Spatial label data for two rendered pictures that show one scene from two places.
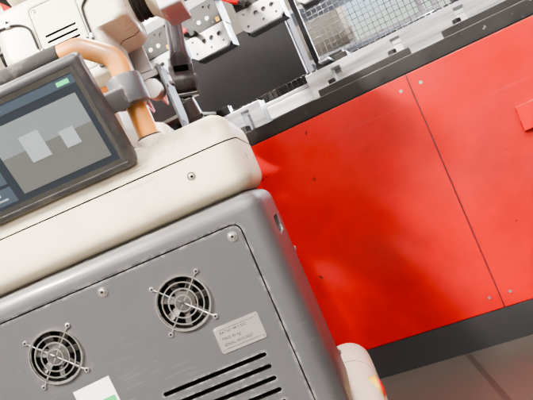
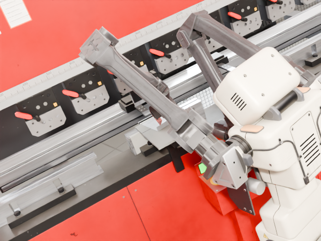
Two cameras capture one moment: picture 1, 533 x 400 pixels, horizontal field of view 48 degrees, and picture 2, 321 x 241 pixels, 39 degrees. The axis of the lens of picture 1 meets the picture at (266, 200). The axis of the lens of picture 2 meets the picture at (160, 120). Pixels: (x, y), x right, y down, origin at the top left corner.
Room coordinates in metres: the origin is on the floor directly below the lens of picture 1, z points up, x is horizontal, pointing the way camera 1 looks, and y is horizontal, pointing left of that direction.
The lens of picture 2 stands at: (0.58, 1.17, 1.89)
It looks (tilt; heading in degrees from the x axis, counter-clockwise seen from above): 27 degrees down; 324
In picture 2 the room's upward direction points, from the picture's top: 20 degrees counter-clockwise
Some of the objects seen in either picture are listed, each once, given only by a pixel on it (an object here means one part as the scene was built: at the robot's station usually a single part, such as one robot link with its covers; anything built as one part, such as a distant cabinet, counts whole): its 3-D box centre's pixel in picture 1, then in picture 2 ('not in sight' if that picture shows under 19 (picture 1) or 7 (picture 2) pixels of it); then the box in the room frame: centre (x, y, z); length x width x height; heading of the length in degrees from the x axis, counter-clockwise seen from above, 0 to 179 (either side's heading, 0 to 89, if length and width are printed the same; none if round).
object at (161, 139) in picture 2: (178, 125); (164, 128); (1.97, 0.17, 1.00); 0.26 x 0.18 x 0.01; 160
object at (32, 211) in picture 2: not in sight; (41, 205); (2.26, 0.70, 0.89); 0.30 x 0.05 x 0.03; 70
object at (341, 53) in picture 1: (330, 60); (220, 63); (2.10, -0.40, 1.01); 0.26 x 0.12 x 0.05; 160
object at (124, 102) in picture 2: not in sight; (138, 104); (2.26, 0.06, 1.01); 0.26 x 0.12 x 0.05; 160
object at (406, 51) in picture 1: (365, 74); not in sight; (1.85, -0.43, 0.89); 0.30 x 0.05 x 0.03; 70
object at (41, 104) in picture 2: not in sight; (40, 110); (2.25, 0.52, 1.26); 0.15 x 0.09 x 0.17; 70
